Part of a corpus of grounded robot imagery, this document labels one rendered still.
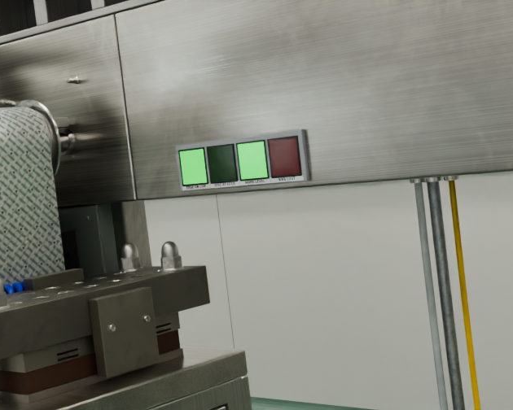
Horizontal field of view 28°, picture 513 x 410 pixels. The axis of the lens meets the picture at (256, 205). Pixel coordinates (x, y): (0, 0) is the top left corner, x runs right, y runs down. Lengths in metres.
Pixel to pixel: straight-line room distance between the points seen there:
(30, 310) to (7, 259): 0.23
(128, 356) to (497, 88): 0.63
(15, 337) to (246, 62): 0.49
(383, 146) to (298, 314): 3.27
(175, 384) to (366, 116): 0.47
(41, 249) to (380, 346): 2.83
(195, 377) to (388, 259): 2.76
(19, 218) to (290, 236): 2.98
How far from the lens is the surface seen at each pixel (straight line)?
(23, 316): 1.38
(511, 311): 3.96
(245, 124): 1.46
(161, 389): 1.46
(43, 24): 1.81
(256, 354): 4.77
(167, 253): 1.58
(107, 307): 1.44
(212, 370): 1.53
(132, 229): 1.93
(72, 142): 1.74
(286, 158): 1.40
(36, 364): 1.41
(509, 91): 1.22
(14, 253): 1.61
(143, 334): 1.48
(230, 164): 1.47
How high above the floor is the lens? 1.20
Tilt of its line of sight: 3 degrees down
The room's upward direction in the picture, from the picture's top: 7 degrees counter-clockwise
